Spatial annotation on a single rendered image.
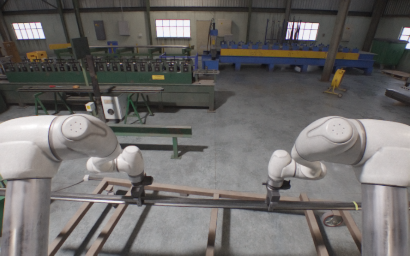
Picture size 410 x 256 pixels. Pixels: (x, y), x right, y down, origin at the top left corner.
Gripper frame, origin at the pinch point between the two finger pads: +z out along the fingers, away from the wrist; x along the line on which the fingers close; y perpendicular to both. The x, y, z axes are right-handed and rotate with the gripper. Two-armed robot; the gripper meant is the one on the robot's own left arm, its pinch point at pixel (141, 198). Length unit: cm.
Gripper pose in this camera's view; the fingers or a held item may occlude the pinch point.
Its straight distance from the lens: 138.5
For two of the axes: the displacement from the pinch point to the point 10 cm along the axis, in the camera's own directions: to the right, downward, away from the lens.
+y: -10.0, -0.2, 0.3
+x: -0.3, 4.7, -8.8
